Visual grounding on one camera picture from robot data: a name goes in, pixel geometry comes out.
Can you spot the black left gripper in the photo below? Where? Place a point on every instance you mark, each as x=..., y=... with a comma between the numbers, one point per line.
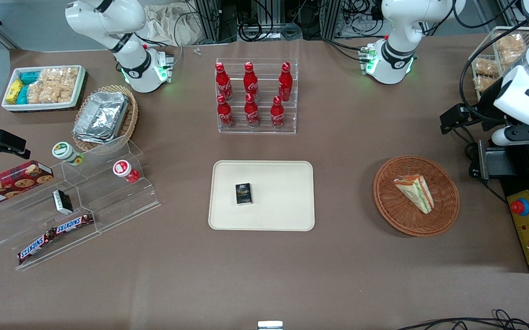
x=488, y=100

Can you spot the triangular sandwich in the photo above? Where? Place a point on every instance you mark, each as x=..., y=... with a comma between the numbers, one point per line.
x=416, y=192

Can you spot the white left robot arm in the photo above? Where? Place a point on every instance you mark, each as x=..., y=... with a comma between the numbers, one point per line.
x=397, y=55

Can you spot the round brown wicker basket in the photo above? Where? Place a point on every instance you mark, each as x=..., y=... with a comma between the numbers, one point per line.
x=397, y=215

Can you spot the oval light wicker basket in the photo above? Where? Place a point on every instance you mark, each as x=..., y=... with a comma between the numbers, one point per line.
x=130, y=119

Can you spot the beige plastic tray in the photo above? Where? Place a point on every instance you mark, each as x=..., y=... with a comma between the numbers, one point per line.
x=283, y=197

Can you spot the red cookie box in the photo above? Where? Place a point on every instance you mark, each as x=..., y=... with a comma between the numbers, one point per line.
x=12, y=183

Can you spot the white plastic crate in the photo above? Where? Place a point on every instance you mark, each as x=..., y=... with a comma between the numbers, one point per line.
x=40, y=107

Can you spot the teal snack pack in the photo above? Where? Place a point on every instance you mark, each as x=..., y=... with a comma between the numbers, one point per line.
x=22, y=95
x=30, y=77

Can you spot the wrapped bread pack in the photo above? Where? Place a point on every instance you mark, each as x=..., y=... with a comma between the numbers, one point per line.
x=485, y=66
x=482, y=83
x=511, y=46

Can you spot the green lid yogurt cup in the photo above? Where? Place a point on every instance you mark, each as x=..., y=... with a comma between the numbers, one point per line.
x=65, y=152

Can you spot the yellow snack pack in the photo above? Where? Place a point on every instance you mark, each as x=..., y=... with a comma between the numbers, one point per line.
x=13, y=90

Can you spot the clear bag rice crackers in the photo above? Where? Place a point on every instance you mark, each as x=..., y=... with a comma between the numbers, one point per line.
x=53, y=85

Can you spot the small black white box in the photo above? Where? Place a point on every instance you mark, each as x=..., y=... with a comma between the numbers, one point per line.
x=63, y=201

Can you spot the stacked aluminium foil trays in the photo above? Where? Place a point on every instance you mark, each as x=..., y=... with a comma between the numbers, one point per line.
x=101, y=117

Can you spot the snickers chocolate bar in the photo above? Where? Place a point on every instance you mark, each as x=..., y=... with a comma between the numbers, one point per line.
x=35, y=246
x=74, y=223

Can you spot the red emergency stop button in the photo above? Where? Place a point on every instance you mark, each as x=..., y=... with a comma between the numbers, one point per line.
x=519, y=206

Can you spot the red lid yogurt cup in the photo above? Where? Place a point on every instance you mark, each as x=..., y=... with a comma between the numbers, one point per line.
x=123, y=169

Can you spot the clear acrylic stepped display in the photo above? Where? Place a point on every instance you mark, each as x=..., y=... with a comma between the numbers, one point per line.
x=122, y=201

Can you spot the red cola bottle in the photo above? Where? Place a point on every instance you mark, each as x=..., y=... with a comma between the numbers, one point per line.
x=224, y=113
x=250, y=80
x=277, y=114
x=285, y=82
x=223, y=82
x=252, y=112

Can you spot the clear acrylic bottle rack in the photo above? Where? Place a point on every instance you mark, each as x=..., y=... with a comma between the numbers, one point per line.
x=264, y=130

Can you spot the beige cloth bag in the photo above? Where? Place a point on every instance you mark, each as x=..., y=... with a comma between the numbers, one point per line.
x=173, y=25

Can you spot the small grey metal clip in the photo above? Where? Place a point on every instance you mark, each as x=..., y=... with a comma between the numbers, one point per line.
x=197, y=51

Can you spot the small black box gold print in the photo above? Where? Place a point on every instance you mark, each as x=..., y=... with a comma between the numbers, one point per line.
x=244, y=194

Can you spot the white device edge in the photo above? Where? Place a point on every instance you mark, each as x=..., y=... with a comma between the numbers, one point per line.
x=270, y=326

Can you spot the grey metal bracket box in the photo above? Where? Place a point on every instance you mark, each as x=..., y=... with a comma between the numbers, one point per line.
x=496, y=160

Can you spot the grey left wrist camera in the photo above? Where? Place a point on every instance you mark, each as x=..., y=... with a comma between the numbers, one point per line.
x=521, y=134

